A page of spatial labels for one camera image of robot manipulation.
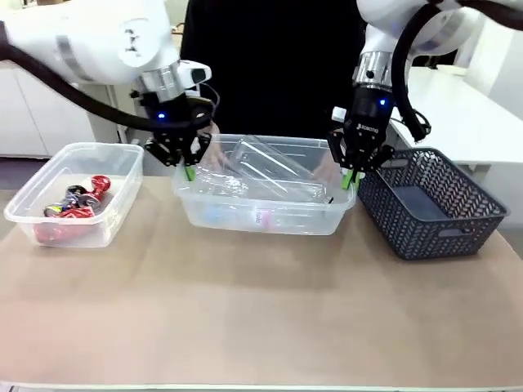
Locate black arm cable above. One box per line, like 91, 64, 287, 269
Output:
389, 0, 523, 144
0, 20, 165, 132

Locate red crushed can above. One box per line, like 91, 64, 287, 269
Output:
90, 174, 113, 198
32, 222, 69, 247
43, 203, 93, 222

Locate person's left hand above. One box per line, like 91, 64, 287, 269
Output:
315, 156, 342, 183

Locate bottle with pink label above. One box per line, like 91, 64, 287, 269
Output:
248, 205, 273, 232

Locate white side table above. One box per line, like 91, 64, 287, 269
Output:
389, 65, 523, 173

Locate person's right hand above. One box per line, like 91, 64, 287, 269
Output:
205, 140, 235, 170

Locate crushed clear plastic bottle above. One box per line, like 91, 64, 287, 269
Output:
190, 166, 251, 198

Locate dark woven plastic basket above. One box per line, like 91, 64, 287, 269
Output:
356, 147, 510, 262

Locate white cabinet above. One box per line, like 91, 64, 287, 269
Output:
0, 59, 136, 158

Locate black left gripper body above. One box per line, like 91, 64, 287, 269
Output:
136, 91, 214, 143

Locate bottle with blue label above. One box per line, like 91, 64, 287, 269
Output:
201, 203, 224, 226

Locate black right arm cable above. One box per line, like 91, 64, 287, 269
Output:
389, 0, 523, 144

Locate person in black clothes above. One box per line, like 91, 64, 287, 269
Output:
179, 0, 368, 142

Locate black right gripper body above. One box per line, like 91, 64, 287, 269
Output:
342, 83, 396, 150

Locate black silver crushed can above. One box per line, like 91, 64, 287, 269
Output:
65, 184, 101, 207

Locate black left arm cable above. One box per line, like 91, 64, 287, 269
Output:
0, 20, 165, 132

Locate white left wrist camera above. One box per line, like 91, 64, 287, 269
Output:
177, 60, 213, 89

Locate clear plastic bin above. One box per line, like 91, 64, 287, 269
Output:
171, 133, 357, 237
3, 141, 145, 249

